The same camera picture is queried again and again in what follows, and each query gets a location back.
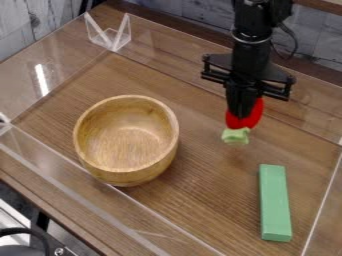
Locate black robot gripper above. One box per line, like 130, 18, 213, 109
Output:
201, 41, 296, 120

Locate red plush strawberry green leaves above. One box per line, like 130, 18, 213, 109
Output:
221, 98, 264, 145

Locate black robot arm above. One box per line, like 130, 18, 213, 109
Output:
201, 0, 295, 120

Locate wooden bowl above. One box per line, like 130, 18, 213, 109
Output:
72, 95, 180, 187

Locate green rectangular block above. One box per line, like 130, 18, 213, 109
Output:
259, 164, 292, 242

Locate black metal table leg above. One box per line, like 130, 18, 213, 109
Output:
29, 208, 98, 256

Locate clear acrylic enclosure wall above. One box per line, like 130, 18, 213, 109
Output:
0, 8, 342, 256

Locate black cable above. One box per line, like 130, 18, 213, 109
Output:
0, 227, 50, 256

